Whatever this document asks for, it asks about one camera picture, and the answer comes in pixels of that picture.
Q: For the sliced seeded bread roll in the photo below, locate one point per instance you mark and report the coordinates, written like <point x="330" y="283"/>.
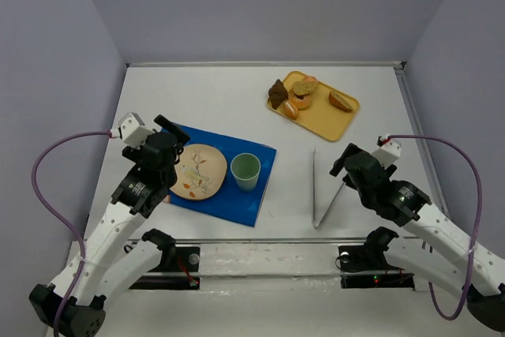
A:
<point x="303" y="88"/>

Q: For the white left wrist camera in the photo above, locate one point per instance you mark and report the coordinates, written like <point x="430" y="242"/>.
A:
<point x="132" y="130"/>

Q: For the green cup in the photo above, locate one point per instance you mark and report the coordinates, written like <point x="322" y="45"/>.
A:
<point x="245" y="169"/>

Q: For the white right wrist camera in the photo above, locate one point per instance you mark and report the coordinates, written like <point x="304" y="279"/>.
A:
<point x="389" y="151"/>

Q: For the beige bird pattern plate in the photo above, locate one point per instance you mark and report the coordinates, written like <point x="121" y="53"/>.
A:
<point x="201" y="171"/>

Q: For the metal serving tongs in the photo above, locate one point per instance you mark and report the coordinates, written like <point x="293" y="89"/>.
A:
<point x="325" y="188"/>

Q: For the dark chocolate croissant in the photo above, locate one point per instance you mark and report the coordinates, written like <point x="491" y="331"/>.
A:
<point x="277" y="94"/>

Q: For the glazed donut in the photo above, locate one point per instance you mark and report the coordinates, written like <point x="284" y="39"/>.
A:
<point x="301" y="102"/>

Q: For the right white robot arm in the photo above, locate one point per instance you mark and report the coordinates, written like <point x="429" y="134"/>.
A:
<point x="459" y="264"/>

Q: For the orange glazed bun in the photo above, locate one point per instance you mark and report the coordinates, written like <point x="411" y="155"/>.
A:
<point x="290" y="110"/>

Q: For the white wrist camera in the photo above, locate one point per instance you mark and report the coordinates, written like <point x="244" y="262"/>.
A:
<point x="389" y="151"/>
<point x="132" y="130"/>

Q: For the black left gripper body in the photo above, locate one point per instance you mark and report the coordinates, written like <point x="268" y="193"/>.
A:
<point x="167" y="130"/>

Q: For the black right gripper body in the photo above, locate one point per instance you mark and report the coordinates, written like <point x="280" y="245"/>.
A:
<point x="346" y="161"/>

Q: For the yellow tray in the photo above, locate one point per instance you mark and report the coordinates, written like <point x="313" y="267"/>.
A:
<point x="321" y="117"/>

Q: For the blue placemat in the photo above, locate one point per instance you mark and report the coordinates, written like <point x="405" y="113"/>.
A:
<point x="230" y="202"/>

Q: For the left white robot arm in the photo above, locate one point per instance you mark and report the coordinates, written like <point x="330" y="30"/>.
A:
<point x="75" y="302"/>

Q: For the brown bread wedge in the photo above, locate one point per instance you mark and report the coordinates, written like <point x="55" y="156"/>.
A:
<point x="337" y="101"/>

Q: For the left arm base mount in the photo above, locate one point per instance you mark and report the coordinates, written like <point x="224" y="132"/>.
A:
<point x="177" y="272"/>

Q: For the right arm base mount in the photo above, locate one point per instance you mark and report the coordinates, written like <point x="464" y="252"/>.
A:
<point x="363" y="269"/>

